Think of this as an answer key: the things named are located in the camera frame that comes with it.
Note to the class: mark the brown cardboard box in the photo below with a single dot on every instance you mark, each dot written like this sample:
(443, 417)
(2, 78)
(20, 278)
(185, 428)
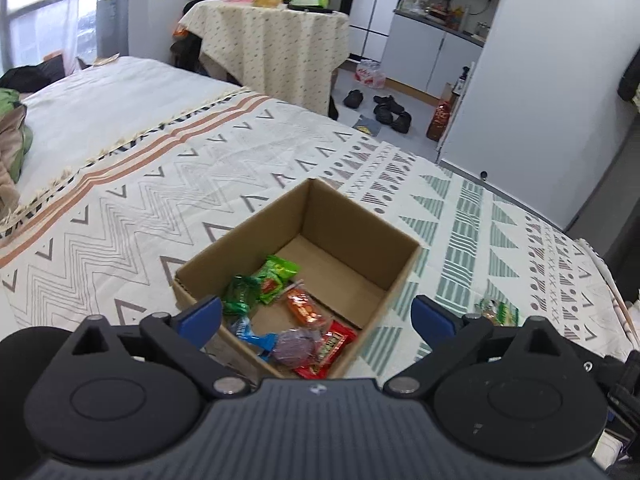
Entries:
(352, 261)

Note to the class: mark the table with dotted cloth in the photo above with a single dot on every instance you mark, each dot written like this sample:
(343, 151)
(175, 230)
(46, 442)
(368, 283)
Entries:
(290, 55)

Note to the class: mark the blue snack packet in box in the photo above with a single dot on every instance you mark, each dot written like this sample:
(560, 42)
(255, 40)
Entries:
(242, 329)

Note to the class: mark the water bottle pack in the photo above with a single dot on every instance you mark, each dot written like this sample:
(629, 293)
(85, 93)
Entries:
(370, 74)

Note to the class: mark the white kitchen cabinet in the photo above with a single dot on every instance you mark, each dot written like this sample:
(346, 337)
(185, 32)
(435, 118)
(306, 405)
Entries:
(425, 57)

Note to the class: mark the dark green snack packet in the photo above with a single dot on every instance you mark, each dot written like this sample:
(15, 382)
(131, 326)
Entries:
(240, 296)

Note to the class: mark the green quilt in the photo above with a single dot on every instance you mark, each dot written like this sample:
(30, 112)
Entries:
(15, 142)

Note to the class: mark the black shoe single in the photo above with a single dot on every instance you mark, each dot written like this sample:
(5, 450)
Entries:
(353, 100)

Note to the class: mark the patterned bed blanket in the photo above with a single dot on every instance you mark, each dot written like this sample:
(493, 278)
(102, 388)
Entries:
(135, 167)

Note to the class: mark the red snack packet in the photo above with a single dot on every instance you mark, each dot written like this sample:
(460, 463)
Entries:
(331, 345)

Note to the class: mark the hanging dark clothes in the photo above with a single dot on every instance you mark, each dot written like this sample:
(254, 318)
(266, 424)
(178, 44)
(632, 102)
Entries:
(629, 82)

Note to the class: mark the black shoes pile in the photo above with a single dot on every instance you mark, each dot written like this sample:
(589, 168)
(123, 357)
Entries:
(388, 112)

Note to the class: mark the light green snack packet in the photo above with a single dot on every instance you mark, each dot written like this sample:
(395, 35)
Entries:
(273, 276)

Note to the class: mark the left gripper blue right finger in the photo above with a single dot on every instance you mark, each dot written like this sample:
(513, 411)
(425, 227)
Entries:
(454, 342)

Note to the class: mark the red oil bottle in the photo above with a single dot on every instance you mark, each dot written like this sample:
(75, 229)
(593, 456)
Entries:
(439, 122)

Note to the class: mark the orange snack packet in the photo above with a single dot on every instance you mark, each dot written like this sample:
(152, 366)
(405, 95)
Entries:
(304, 309)

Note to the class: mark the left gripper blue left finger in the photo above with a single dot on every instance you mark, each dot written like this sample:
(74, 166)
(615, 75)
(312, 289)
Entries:
(177, 341)

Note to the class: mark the purple round snack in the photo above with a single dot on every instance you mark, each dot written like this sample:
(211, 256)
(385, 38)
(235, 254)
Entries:
(295, 348)

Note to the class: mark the green cookie packet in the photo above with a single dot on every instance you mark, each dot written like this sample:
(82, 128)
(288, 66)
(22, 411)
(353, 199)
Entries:
(499, 313)

